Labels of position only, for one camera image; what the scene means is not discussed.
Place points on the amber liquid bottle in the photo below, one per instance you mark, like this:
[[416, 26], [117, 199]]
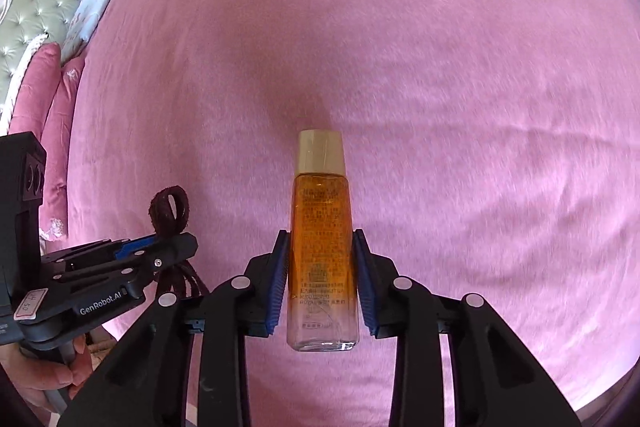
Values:
[[322, 237]]

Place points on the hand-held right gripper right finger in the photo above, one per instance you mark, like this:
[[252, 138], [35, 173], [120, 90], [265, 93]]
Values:
[[364, 287]]

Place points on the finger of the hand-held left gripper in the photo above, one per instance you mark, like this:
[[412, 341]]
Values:
[[132, 247], [170, 254]]

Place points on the pink blanket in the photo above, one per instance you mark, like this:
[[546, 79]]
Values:
[[425, 82]]

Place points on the green tufted headboard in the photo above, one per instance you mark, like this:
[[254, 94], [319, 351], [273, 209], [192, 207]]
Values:
[[45, 2]]

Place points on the pink pillow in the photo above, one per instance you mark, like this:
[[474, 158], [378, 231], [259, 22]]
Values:
[[35, 92], [60, 132]]

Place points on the light blue floral pillow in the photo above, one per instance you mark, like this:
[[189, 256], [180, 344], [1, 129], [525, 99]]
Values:
[[92, 12]]

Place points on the person's left hand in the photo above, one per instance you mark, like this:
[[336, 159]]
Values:
[[45, 377]]

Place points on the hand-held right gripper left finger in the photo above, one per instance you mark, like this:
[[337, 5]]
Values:
[[277, 282]]

